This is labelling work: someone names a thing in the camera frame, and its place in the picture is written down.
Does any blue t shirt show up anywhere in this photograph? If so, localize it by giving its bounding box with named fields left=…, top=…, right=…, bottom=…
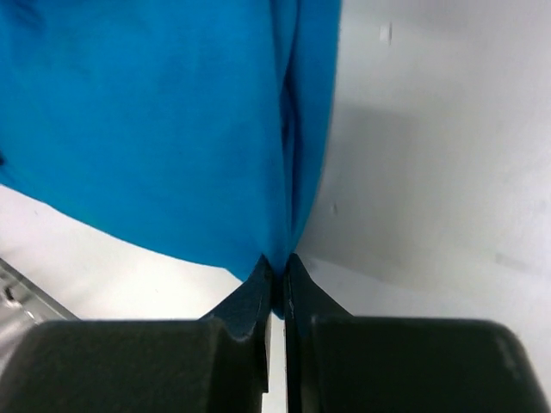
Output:
left=0, top=0, right=345, bottom=319

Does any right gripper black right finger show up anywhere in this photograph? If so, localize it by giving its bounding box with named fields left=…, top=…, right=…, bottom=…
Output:
left=282, top=256, right=550, bottom=412

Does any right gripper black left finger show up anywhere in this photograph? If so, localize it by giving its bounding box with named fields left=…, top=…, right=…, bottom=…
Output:
left=1, top=258, right=273, bottom=412

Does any silver metal base rail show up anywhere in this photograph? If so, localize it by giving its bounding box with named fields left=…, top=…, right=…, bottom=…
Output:
left=0, top=260, right=77, bottom=373

